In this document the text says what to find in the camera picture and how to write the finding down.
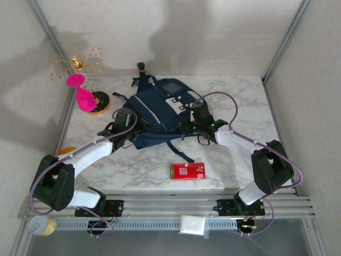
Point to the red packet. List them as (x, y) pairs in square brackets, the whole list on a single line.
[(187, 172)]

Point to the tin can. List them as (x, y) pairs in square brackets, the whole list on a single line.
[(42, 225)]

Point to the pink goblet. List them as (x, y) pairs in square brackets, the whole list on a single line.
[(85, 100)]

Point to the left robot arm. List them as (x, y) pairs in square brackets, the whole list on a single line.
[(88, 154)]

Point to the small dark spice bottle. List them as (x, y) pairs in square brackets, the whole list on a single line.
[(141, 68)]

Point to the navy blue backpack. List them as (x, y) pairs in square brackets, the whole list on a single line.
[(157, 109)]

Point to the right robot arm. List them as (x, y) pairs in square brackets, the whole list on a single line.
[(231, 140)]

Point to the aluminium rail frame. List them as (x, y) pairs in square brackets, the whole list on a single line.
[(170, 206)]

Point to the orange round object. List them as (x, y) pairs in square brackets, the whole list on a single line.
[(65, 151)]

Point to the aluminium frame post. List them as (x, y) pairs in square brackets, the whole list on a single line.
[(294, 26), (44, 26)]

